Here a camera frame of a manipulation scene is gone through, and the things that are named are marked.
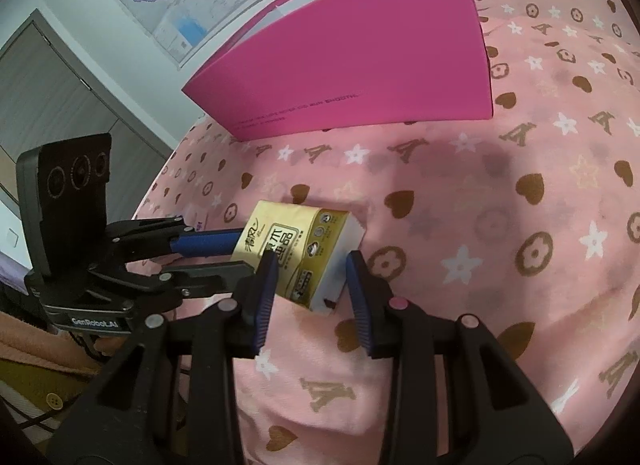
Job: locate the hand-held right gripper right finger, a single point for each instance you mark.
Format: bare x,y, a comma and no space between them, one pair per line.
359,305

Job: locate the grey wardrobe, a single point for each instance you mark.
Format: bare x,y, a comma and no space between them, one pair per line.
60,95

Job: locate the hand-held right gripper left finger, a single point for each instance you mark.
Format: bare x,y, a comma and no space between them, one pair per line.
265,297

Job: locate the person's yellow garment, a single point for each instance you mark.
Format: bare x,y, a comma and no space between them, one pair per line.
35,385

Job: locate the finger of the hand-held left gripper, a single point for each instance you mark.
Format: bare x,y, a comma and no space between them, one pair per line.
210,277
210,242

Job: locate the yellow tissue pack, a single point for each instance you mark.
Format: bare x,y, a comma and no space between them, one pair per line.
310,240

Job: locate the person's left forearm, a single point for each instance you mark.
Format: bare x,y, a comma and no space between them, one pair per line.
30,340

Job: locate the pink cardboard box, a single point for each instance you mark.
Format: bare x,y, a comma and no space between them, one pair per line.
375,60

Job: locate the pink patterned blanket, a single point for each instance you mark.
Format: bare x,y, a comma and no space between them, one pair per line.
500,245

